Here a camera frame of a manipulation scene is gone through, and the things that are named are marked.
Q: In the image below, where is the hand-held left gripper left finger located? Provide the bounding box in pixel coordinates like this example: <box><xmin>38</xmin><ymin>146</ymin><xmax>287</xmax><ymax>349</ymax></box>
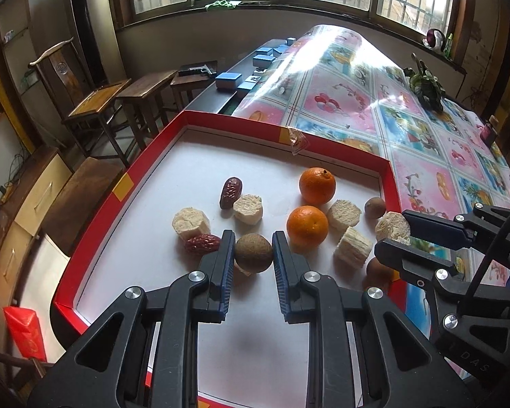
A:
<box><xmin>28</xmin><ymin>229</ymin><xmax>236</xmax><ymax>408</ymax></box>

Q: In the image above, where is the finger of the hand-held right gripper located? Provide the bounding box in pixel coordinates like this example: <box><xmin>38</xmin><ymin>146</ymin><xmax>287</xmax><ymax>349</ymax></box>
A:
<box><xmin>402</xmin><ymin>203</ymin><xmax>510</xmax><ymax>250</ymax></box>
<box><xmin>374</xmin><ymin>239</ymin><xmax>486</xmax><ymax>303</ymax></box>

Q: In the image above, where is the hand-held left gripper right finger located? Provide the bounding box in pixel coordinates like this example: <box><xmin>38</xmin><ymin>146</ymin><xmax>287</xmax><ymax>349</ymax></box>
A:
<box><xmin>272</xmin><ymin>230</ymin><xmax>477</xmax><ymax>408</ymax></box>

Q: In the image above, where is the brown longan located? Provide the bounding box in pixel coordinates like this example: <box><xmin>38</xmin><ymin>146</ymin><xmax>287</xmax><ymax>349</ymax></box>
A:
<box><xmin>364</xmin><ymin>197</ymin><xmax>387</xmax><ymax>220</ymax></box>
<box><xmin>234</xmin><ymin>233</ymin><xmax>275</xmax><ymax>273</ymax></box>
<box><xmin>364</xmin><ymin>257</ymin><xmax>398</xmax><ymax>292</ymax></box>

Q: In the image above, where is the beige cake cube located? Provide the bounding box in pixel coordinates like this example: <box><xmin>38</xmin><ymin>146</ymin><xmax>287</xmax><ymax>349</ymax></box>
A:
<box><xmin>375</xmin><ymin>211</ymin><xmax>411</xmax><ymax>245</ymax></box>
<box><xmin>333</xmin><ymin>226</ymin><xmax>373</xmax><ymax>268</ymax></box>

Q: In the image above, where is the red date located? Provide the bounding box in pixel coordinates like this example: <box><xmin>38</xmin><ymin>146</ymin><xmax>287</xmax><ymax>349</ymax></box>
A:
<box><xmin>219</xmin><ymin>177</ymin><xmax>244</xmax><ymax>210</ymax></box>
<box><xmin>184</xmin><ymin>234</ymin><xmax>222</xmax><ymax>256</ymax></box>

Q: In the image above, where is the orange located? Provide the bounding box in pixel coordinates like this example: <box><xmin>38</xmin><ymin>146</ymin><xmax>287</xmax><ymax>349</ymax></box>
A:
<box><xmin>286</xmin><ymin>205</ymin><xmax>329</xmax><ymax>249</ymax></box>
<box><xmin>299</xmin><ymin>167</ymin><xmax>337</xmax><ymax>205</ymax></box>

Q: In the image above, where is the red cardboard box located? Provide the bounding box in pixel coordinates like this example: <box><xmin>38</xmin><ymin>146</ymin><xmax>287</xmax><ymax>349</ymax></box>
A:
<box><xmin>53</xmin><ymin>109</ymin><xmax>409</xmax><ymax>408</ymax></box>

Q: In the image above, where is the dark bottle pink label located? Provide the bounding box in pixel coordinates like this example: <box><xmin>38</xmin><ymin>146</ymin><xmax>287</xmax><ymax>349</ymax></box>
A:
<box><xmin>481</xmin><ymin>116</ymin><xmax>499</xmax><ymax>145</ymax></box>

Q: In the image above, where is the green cloth bundle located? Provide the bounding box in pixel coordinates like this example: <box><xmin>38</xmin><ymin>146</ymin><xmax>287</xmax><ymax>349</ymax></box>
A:
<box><xmin>404</xmin><ymin>53</ymin><xmax>447</xmax><ymax>113</ymax></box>

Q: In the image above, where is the wooden cabinet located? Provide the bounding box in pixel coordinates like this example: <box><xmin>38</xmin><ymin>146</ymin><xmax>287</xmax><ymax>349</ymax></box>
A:
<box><xmin>0</xmin><ymin>144</ymin><xmax>126</xmax><ymax>307</ymax></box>

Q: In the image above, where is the dark table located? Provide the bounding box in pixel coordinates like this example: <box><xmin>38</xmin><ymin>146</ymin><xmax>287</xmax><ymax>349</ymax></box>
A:
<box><xmin>183</xmin><ymin>49</ymin><xmax>260</xmax><ymax>115</ymax></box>

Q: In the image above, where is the group of blue mahjong tiles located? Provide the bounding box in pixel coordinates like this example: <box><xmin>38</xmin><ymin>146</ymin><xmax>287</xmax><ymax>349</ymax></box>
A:
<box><xmin>215</xmin><ymin>36</ymin><xmax>298</xmax><ymax>96</ymax></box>

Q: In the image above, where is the wooden stool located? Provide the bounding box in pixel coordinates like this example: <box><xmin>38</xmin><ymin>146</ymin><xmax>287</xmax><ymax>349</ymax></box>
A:
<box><xmin>170</xmin><ymin>62</ymin><xmax>219</xmax><ymax>111</ymax></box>
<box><xmin>117</xmin><ymin>70</ymin><xmax>179</xmax><ymax>137</ymax></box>

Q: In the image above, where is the dark tool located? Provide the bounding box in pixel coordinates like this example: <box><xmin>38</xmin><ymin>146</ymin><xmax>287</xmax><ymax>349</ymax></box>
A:
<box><xmin>179</xmin><ymin>63</ymin><xmax>218</xmax><ymax>78</ymax></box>

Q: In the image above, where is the wooden chair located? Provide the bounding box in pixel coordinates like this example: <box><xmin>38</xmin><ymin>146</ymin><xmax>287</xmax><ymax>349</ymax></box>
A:
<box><xmin>28</xmin><ymin>38</ymin><xmax>132</xmax><ymax>166</ymax></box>

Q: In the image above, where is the beige standing air conditioner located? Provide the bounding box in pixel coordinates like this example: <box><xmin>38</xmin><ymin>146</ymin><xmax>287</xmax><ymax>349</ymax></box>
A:
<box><xmin>64</xmin><ymin>0</ymin><xmax>120</xmax><ymax>86</ymax></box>

